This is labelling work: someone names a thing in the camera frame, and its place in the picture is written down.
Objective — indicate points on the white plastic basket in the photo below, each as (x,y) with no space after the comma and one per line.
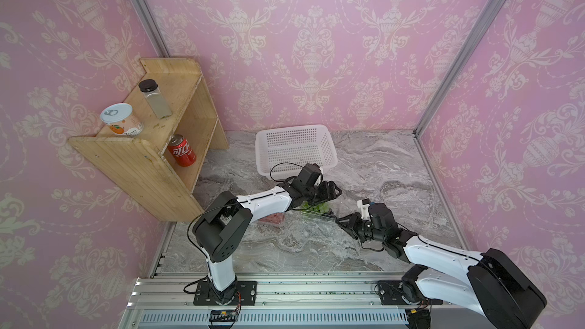
(281,153)

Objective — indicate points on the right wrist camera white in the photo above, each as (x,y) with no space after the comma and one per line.
(364,208)

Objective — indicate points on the green grape bunch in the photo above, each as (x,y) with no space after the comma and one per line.
(322,209)

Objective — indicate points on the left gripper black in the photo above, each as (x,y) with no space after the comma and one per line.
(327,196)

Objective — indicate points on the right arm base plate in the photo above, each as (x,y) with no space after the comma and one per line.
(390,293)

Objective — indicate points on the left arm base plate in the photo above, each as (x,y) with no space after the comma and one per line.
(239,293)

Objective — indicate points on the aluminium rail frame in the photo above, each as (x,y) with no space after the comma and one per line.
(330,300)

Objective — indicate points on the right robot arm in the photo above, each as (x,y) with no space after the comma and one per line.
(487,283)

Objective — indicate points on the clear bottle black cap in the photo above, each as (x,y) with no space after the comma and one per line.
(151,92)

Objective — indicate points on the white orange printed can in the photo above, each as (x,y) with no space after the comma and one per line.
(121,119)

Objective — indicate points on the wooden shelf unit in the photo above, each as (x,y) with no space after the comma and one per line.
(142,166)

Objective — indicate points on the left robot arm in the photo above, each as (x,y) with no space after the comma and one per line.
(218,232)

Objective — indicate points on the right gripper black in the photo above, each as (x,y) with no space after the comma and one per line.
(352,227)

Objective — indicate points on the red cola can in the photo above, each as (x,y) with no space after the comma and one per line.
(181,151)

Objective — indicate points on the clear plastic clamshell container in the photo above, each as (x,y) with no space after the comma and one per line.
(273,218)

